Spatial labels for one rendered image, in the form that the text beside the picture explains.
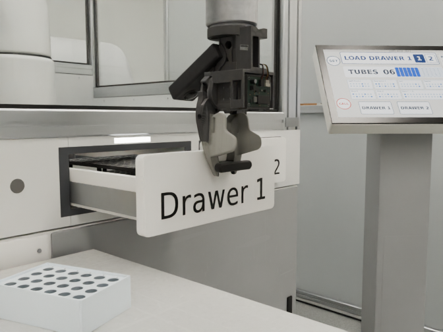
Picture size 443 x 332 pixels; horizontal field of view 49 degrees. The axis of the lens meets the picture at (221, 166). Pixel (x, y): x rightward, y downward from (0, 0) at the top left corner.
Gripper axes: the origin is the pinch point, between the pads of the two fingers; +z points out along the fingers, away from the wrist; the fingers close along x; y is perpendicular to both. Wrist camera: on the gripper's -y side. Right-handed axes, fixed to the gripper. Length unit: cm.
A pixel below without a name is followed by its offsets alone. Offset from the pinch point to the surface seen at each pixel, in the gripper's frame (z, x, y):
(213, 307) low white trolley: 14.4, -15.0, 12.4
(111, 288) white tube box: 11.0, -24.7, 6.4
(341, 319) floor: 90, 152, -60
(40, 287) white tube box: 10.9, -29.6, 0.5
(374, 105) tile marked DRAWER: -11, 75, -11
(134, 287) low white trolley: 14.4, -17.1, 0.3
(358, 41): -44, 164, -60
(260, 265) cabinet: 29, 38, -22
